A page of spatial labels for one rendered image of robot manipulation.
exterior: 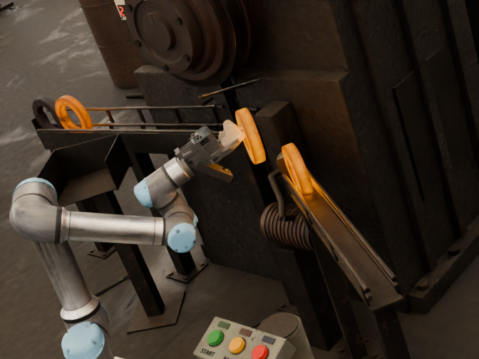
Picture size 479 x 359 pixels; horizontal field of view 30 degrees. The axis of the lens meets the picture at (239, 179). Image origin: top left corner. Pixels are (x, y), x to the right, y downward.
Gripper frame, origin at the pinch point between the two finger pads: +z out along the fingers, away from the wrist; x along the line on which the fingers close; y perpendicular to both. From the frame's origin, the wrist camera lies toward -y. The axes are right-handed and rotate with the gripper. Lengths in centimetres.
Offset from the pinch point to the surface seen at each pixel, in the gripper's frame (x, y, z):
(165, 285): 86, -73, -67
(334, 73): 16.8, -8.8, 29.9
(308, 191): -6.8, -22.9, 3.8
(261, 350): -58, -21, -25
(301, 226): 2.9, -36.8, -4.0
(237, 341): -52, -19, -30
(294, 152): -3.4, -12.4, 6.9
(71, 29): 538, -68, -88
